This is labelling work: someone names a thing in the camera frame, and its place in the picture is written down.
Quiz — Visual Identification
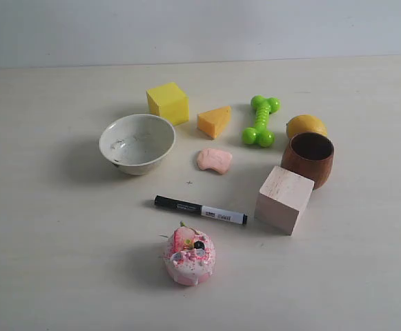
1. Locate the orange cheese wedge toy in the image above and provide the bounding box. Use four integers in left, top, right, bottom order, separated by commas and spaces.
197, 106, 231, 139

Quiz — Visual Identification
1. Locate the green bone dog toy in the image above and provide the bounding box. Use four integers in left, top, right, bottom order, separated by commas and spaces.
242, 95, 280, 148

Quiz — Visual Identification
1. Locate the brown wooden cup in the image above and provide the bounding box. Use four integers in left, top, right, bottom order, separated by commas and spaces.
280, 132, 335, 190

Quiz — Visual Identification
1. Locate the black white marker pen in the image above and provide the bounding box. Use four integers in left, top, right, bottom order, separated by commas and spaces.
154, 195, 248, 225

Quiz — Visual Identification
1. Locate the pale wooden cube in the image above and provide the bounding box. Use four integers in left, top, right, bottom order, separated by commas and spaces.
254, 166, 314, 236

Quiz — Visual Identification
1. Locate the yellow foam cube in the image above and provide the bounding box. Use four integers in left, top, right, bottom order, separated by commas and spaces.
146, 82, 189, 126

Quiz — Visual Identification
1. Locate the grey ceramic bowl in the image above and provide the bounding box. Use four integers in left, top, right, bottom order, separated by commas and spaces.
98, 114, 176, 176

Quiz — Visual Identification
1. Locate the pink toy cake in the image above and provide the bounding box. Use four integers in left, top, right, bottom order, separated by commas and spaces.
163, 222, 216, 286

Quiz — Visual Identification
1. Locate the yellow lemon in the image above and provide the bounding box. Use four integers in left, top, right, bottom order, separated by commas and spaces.
286, 114, 328, 139

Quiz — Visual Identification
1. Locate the pink squishy toy piece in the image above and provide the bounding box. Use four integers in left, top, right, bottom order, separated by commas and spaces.
197, 148, 233, 174

